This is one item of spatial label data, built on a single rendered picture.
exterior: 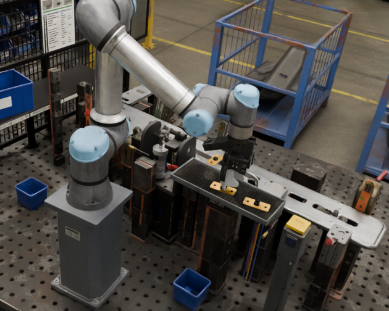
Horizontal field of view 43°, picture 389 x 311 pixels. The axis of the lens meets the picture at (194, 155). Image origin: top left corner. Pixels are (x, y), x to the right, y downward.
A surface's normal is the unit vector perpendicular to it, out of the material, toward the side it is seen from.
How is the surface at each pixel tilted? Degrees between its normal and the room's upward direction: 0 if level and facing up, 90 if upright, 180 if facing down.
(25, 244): 0
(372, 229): 0
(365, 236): 0
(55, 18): 90
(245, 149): 90
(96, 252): 90
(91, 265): 90
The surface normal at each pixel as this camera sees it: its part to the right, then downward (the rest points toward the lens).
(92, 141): 0.07, -0.76
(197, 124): -0.27, 0.51
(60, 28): 0.83, 0.38
